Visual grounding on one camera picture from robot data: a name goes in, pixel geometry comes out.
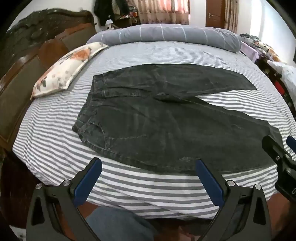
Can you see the grey checked rolled duvet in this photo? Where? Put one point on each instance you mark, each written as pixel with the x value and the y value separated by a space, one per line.
pixel 166 34

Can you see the floral pillow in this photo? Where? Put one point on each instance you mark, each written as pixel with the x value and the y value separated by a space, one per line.
pixel 67 66

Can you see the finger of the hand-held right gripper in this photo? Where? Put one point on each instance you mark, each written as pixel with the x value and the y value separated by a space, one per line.
pixel 272 148
pixel 291 143

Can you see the person's leg in jeans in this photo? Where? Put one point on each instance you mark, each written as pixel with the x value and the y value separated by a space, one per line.
pixel 115 224

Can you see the brown wooden door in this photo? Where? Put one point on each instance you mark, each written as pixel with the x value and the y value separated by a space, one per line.
pixel 215 12

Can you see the floral blanket pile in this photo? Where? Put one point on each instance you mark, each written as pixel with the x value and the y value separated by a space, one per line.
pixel 263 47

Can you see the carved wooden headboard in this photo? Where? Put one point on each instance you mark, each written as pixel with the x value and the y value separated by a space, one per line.
pixel 30 53

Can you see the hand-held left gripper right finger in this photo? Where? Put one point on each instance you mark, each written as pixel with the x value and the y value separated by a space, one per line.
pixel 209 183

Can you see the narrow patterned curtain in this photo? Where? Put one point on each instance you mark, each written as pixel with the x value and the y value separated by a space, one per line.
pixel 231 14

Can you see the dark denim pants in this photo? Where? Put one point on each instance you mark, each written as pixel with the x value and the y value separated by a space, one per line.
pixel 150 120

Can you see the white cloth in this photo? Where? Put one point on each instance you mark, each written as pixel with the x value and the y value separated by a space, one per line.
pixel 285 74

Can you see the bed with striped sheet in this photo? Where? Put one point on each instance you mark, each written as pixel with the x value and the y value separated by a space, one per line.
pixel 57 139

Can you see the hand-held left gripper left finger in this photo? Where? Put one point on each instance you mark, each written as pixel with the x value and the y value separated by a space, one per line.
pixel 89 178

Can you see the dark hanging clothes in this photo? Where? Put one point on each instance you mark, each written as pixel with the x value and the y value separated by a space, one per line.
pixel 105 10

